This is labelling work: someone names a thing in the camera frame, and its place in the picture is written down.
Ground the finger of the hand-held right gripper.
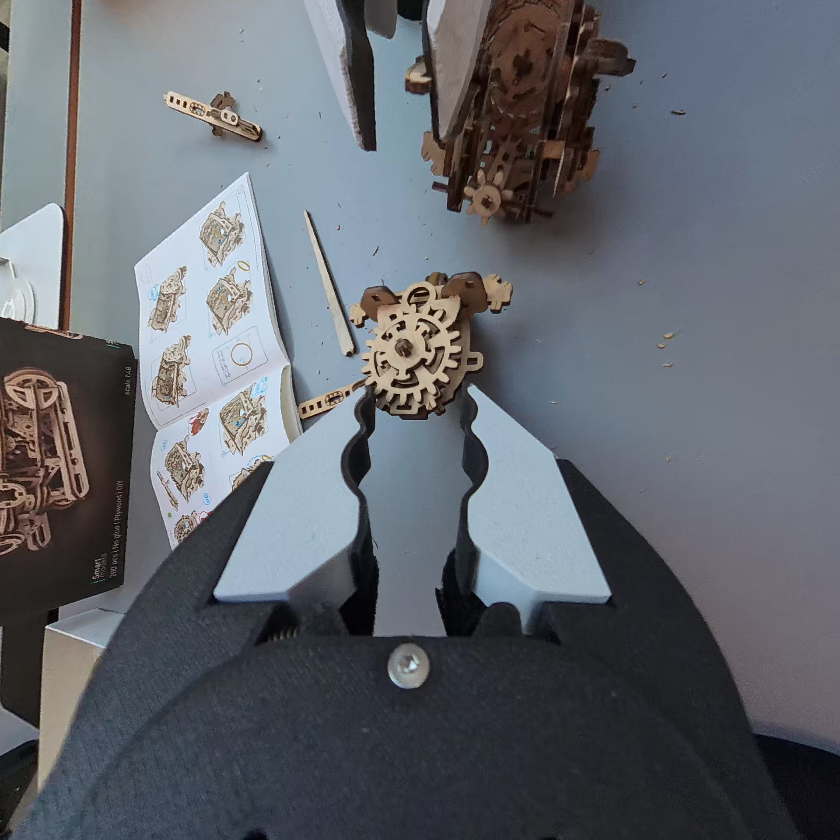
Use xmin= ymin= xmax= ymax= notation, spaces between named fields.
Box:
xmin=305 ymin=0 xmax=379 ymax=152
xmin=420 ymin=0 xmax=494 ymax=143

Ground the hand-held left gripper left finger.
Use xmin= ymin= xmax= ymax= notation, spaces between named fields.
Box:
xmin=213 ymin=392 xmax=382 ymax=637

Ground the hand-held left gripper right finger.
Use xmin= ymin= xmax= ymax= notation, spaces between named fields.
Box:
xmin=436 ymin=385 xmax=613 ymax=637

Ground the large wooden mechanical model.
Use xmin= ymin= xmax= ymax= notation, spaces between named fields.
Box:
xmin=406 ymin=0 xmax=637 ymax=225

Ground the small wooden gear assembly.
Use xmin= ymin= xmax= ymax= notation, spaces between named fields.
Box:
xmin=297 ymin=270 xmax=514 ymax=422

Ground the grey desk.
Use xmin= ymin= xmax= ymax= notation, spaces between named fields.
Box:
xmin=71 ymin=0 xmax=840 ymax=746

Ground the small wooden slotted lever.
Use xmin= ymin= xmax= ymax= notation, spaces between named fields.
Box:
xmin=163 ymin=91 xmax=264 ymax=143

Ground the illustrated instruction booklet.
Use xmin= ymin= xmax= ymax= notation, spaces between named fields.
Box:
xmin=133 ymin=172 xmax=304 ymax=551

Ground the black model kit box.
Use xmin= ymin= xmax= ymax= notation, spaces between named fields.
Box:
xmin=0 ymin=317 xmax=139 ymax=622

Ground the pointed wooden stick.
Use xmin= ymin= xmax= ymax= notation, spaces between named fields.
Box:
xmin=303 ymin=210 xmax=357 ymax=358

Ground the white cardboard box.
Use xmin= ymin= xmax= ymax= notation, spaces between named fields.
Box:
xmin=38 ymin=607 xmax=173 ymax=778

